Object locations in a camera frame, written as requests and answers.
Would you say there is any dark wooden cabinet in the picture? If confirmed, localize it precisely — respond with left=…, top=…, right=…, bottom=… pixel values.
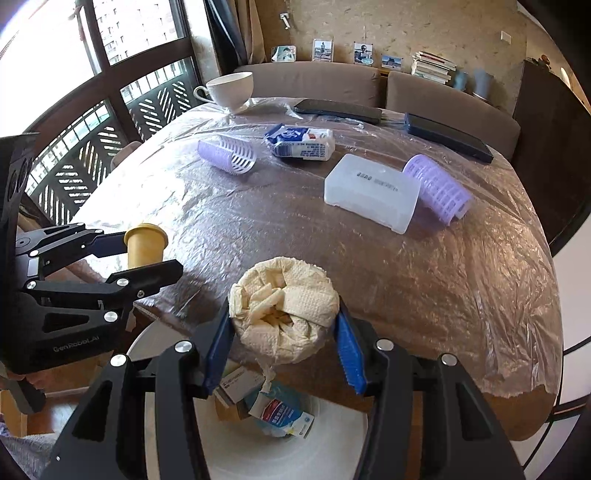
left=511, top=60, right=590, bottom=255

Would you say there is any blue white medicine box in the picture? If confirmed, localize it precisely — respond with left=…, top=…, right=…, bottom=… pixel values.
left=245, top=382, right=315, bottom=439

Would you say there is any beige paper towel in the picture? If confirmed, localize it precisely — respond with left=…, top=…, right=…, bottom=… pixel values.
left=228, top=257, right=341, bottom=366

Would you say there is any translucent white plastic box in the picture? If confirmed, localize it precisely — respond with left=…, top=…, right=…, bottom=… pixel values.
left=324, top=154, right=421, bottom=234

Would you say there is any yellow lidded plastic cup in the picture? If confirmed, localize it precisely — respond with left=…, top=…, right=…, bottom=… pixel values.
left=123, top=223, right=168, bottom=269

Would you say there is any leftmost photo frame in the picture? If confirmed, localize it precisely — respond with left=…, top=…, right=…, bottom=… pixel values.
left=270, top=45, right=297, bottom=63

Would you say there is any white round trash bin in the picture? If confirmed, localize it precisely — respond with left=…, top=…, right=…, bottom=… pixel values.
left=126, top=317, right=371, bottom=480

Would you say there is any blue white tissue pack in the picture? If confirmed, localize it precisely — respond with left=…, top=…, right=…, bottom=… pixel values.
left=264, top=124, right=335, bottom=161

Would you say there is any white purple medicine box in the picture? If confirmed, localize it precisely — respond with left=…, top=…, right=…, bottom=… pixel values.
left=213, top=362, right=264, bottom=422

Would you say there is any white ceramic teacup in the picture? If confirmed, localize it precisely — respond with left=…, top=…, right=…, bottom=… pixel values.
left=193, top=71, right=254, bottom=114

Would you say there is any brown sofa cushion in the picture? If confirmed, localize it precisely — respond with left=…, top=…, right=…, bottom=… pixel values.
left=235, top=61, right=387, bottom=108
left=386, top=71, right=521, bottom=160

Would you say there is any blue cased smartphone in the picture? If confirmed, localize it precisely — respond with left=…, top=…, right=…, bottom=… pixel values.
left=405, top=113, right=494, bottom=164

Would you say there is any brown sofa cushion left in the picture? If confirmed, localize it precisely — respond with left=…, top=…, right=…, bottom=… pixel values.
left=235, top=61, right=387, bottom=108

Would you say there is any stack of books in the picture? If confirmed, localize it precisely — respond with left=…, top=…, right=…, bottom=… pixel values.
left=411, top=51, right=457, bottom=85

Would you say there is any blue grey cup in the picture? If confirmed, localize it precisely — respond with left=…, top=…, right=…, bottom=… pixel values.
left=453, top=70, right=469, bottom=92

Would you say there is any small landscape photo frame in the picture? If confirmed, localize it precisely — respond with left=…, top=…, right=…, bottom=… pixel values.
left=381, top=55, right=404, bottom=71

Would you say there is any grey cylindrical speaker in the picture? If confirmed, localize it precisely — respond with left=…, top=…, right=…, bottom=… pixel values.
left=473, top=68, right=494, bottom=102

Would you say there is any brown sofa cushion right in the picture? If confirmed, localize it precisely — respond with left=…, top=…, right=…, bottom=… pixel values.
left=386, top=71, right=521, bottom=160

